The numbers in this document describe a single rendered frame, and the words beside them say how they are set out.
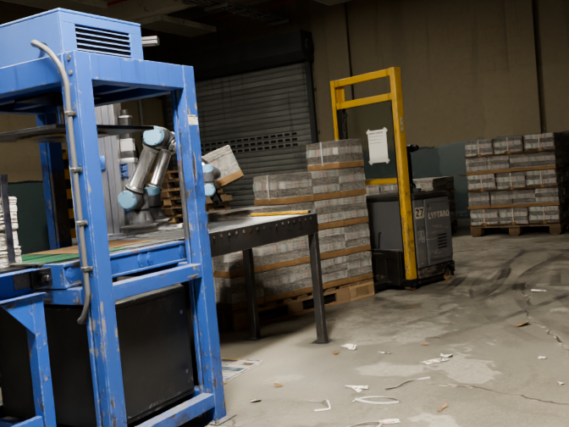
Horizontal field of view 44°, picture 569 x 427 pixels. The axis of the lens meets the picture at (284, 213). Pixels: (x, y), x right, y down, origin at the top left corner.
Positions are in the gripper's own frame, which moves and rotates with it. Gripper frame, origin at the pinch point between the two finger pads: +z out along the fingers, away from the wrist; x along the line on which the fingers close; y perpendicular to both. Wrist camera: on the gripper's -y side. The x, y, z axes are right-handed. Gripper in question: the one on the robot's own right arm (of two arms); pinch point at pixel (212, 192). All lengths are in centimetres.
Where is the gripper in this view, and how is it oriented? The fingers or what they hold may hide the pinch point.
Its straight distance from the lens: 456.3
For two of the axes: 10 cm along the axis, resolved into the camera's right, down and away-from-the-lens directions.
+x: -9.0, 4.4, -0.3
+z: -0.6, -0.5, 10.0
